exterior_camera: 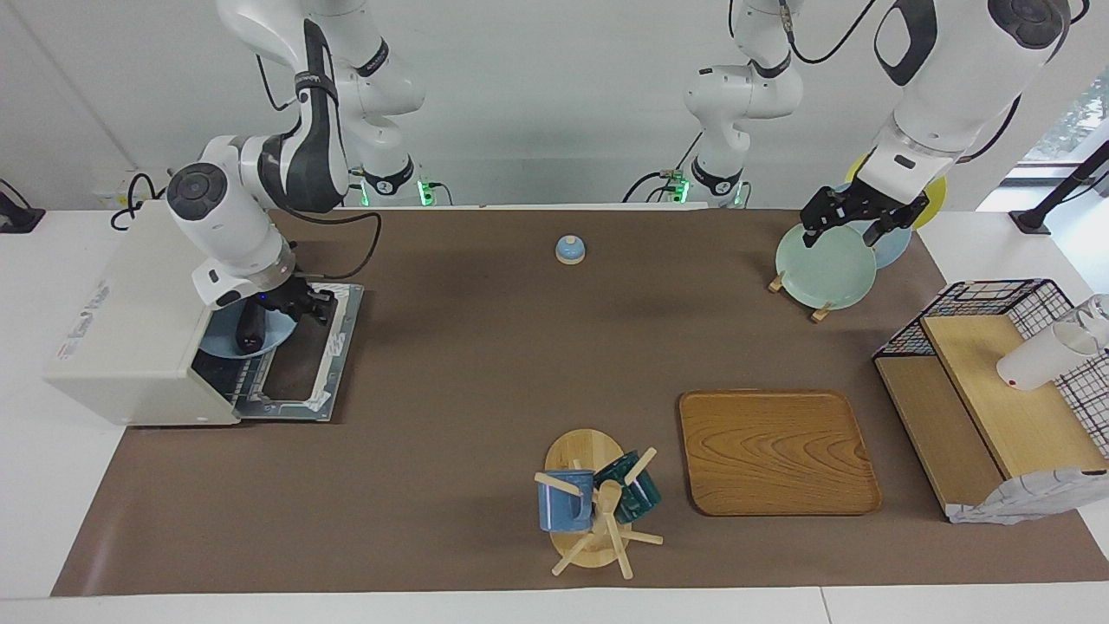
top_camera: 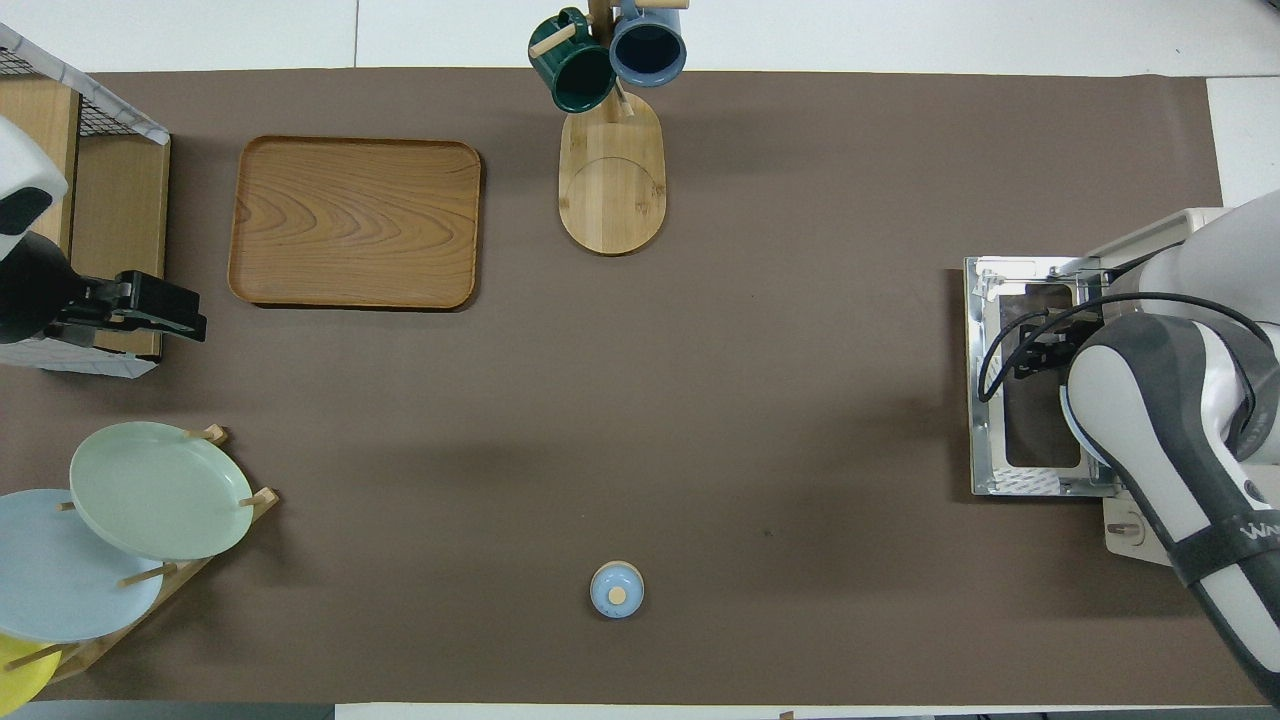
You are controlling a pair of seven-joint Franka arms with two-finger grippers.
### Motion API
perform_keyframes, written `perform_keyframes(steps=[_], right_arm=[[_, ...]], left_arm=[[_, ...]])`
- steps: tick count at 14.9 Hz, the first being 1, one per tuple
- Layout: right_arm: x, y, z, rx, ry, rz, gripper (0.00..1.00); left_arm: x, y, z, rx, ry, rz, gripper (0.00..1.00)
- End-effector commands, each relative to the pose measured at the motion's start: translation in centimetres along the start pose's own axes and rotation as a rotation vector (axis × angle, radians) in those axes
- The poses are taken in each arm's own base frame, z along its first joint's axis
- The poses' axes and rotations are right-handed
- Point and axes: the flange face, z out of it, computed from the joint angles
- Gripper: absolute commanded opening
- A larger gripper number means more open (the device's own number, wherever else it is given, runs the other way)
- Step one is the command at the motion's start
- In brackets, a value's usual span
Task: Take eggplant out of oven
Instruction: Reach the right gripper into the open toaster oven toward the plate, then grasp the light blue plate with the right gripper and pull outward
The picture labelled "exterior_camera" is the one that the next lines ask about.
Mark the yellow plate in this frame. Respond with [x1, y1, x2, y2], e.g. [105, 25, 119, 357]
[845, 154, 947, 231]

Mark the glass oven door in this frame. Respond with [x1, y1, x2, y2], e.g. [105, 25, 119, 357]
[232, 282, 365, 423]

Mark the white cup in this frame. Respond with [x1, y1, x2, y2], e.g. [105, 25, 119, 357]
[996, 321, 1101, 391]

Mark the black oven power cable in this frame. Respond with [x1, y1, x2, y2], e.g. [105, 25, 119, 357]
[110, 172, 167, 231]

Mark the cream toaster oven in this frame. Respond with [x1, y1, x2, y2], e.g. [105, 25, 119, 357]
[45, 201, 365, 427]

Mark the white checked cloth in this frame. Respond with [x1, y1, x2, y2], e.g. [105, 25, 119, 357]
[946, 351, 1109, 525]

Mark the mint green plate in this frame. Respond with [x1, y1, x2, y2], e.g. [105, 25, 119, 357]
[775, 221, 878, 310]

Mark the black base cable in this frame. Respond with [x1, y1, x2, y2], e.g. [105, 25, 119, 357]
[624, 169, 694, 205]

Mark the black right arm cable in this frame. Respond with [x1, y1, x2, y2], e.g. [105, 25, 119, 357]
[256, 52, 383, 280]

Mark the wire and wood shelf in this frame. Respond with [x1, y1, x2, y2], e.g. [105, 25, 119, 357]
[872, 278, 1109, 521]

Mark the blue mug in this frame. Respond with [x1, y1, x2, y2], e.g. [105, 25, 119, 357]
[538, 470, 595, 533]

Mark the wooden plate rack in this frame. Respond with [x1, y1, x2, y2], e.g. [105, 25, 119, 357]
[768, 270, 834, 323]

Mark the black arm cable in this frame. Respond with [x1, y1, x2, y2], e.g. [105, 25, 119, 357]
[778, 0, 886, 67]
[256, 52, 383, 280]

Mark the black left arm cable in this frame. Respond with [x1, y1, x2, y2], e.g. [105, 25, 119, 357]
[778, 0, 886, 67]

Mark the large light blue plate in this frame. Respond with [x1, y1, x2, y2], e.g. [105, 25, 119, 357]
[830, 182, 912, 270]

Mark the brown table mat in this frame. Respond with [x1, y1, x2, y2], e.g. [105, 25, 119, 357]
[50, 208, 1109, 597]

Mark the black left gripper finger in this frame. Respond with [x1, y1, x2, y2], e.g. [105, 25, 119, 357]
[862, 195, 930, 248]
[801, 198, 834, 250]

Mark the black metal stand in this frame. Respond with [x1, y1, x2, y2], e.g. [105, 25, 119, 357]
[1009, 139, 1109, 235]

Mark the clear glass cup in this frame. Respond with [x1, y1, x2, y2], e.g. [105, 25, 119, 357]
[1074, 295, 1109, 349]

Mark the wooden tray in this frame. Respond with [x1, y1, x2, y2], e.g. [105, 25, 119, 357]
[678, 389, 883, 517]

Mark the small light blue plate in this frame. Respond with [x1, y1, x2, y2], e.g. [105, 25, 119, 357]
[199, 303, 297, 359]

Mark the black clamp mount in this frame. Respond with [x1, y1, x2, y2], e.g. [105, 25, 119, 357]
[0, 180, 46, 233]

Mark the wooden mug tree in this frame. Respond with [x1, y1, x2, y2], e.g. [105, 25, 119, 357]
[534, 428, 665, 580]

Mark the dark purple eggplant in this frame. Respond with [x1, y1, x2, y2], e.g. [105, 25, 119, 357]
[236, 299, 268, 354]

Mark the dark green mug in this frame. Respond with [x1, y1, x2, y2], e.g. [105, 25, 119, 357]
[593, 451, 662, 524]

